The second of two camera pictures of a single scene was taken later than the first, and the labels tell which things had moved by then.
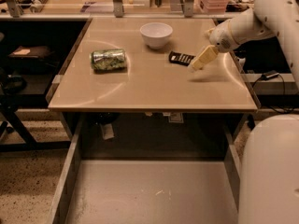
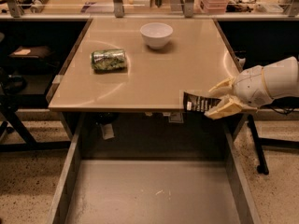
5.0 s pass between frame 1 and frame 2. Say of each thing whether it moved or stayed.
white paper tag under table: stayed
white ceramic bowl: stayed
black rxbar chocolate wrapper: moved
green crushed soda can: stayed
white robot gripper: moved
